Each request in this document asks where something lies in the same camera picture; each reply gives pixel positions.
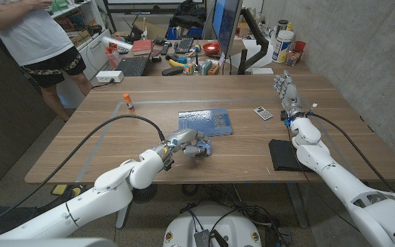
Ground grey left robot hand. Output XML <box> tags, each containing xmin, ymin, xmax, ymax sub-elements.
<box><xmin>152</xmin><ymin>128</ymin><xmax>213</xmax><ymax>162</ymax></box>

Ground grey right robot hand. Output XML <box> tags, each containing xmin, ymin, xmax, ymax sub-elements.
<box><xmin>273</xmin><ymin>70</ymin><xmax>304</xmax><ymax>119</ymax></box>

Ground orange capped glue stick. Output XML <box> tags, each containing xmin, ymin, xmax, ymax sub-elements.
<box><xmin>122</xmin><ymin>93</ymin><xmax>136</xmax><ymax>115</ymax></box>

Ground blue hardcover book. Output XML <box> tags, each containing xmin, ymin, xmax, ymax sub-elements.
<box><xmin>178</xmin><ymin>108</ymin><xmax>234</xmax><ymax>137</ymax></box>

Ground white pocket calculator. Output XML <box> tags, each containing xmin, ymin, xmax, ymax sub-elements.
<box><xmin>253</xmin><ymin>106</ymin><xmax>274</xmax><ymax>121</ymax></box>

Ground clear glass jar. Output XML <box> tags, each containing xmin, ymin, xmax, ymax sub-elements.
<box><xmin>285</xmin><ymin>47</ymin><xmax>303</xmax><ymax>67</ymax></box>

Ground white canister blue label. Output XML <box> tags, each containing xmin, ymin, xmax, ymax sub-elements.
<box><xmin>272</xmin><ymin>30</ymin><xmax>295</xmax><ymax>64</ymax></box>

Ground red cup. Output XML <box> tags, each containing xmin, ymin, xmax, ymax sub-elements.
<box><xmin>293</xmin><ymin>40</ymin><xmax>307</xmax><ymax>56</ymax></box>

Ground black flat wallet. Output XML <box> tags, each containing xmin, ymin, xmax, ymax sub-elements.
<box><xmin>268</xmin><ymin>139</ymin><xmax>313</xmax><ymax>172</ymax></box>

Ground black round floor fan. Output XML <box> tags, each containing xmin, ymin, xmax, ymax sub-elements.
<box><xmin>132</xmin><ymin>187</ymin><xmax>158</xmax><ymax>204</ymax></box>

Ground black oval case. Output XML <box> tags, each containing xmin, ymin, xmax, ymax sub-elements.
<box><xmin>161</xmin><ymin>66</ymin><xmax>184</xmax><ymax>77</ymax></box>

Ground teal plastic item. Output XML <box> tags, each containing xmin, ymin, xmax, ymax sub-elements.
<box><xmin>200</xmin><ymin>59</ymin><xmax>213</xmax><ymax>75</ymax></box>

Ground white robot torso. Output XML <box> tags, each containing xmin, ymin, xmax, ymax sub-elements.
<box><xmin>163</xmin><ymin>204</ymin><xmax>263</xmax><ymax>247</ymax></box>

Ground black laptop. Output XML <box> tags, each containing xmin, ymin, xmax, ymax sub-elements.
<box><xmin>115</xmin><ymin>40</ymin><xmax>156</xmax><ymax>78</ymax></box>

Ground black keyboard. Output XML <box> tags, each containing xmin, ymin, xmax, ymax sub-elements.
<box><xmin>173</xmin><ymin>37</ymin><xmax>195</xmax><ymax>55</ymax></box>

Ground red bowl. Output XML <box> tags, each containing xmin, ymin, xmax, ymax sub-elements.
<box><xmin>202</xmin><ymin>41</ymin><xmax>222</xmax><ymax>56</ymax></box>

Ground white power strip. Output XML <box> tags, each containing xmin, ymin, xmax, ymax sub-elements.
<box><xmin>95</xmin><ymin>70</ymin><xmax>125</xmax><ymax>84</ymax></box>

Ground computer monitor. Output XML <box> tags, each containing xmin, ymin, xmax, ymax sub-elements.
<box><xmin>211</xmin><ymin>0</ymin><xmax>243</xmax><ymax>58</ymax></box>

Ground grey metal table leg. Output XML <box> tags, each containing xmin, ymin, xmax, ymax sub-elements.
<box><xmin>115</xmin><ymin>204</ymin><xmax>132</xmax><ymax>230</ymax></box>
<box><xmin>285</xmin><ymin>181</ymin><xmax>310</xmax><ymax>229</ymax></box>

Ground red book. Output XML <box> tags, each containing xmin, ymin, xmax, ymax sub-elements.
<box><xmin>132</xmin><ymin>39</ymin><xmax>153</xmax><ymax>56</ymax></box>

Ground cardboard box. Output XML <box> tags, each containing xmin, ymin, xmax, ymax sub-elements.
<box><xmin>142</xmin><ymin>16</ymin><xmax>171</xmax><ymax>40</ymax></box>

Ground white rolled tube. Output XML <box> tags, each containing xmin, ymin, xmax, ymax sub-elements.
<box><xmin>101</xmin><ymin>36</ymin><xmax>134</xmax><ymax>53</ymax></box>

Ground black backpack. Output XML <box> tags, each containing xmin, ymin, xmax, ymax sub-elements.
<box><xmin>168</xmin><ymin>0</ymin><xmax>207</xmax><ymax>30</ymax></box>

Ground white shelf unit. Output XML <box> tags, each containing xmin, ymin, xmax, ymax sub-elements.
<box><xmin>48</xmin><ymin>0</ymin><xmax>112</xmax><ymax>82</ymax></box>

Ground yellow floor item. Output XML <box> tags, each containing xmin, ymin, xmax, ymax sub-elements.
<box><xmin>50</xmin><ymin>184</ymin><xmax>69</xmax><ymax>196</ymax></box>

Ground whiteboard on black stand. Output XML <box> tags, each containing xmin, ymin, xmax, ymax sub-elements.
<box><xmin>101</xmin><ymin>0</ymin><xmax>206</xmax><ymax>14</ymax></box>

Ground person in white t-shirt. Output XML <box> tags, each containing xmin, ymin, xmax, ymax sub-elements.
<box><xmin>0</xmin><ymin>0</ymin><xmax>93</xmax><ymax>123</ymax></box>

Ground person leg dark trousers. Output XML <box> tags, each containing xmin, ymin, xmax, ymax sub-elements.
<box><xmin>0</xmin><ymin>190</ymin><xmax>78</xmax><ymax>237</ymax></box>

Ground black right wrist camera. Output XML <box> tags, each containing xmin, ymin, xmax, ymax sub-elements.
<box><xmin>279</xmin><ymin>110</ymin><xmax>291</xmax><ymax>128</ymax></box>

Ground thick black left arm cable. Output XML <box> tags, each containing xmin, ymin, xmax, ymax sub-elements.
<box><xmin>0</xmin><ymin>115</ymin><xmax>167</xmax><ymax>234</ymax></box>

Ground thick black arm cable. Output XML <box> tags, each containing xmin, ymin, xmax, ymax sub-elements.
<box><xmin>0</xmin><ymin>115</ymin><xmax>167</xmax><ymax>234</ymax></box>
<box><xmin>307</xmin><ymin>111</ymin><xmax>395</xmax><ymax>193</ymax></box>

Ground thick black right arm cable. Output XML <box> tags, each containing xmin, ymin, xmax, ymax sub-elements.
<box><xmin>307</xmin><ymin>111</ymin><xmax>395</xmax><ymax>193</ymax></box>

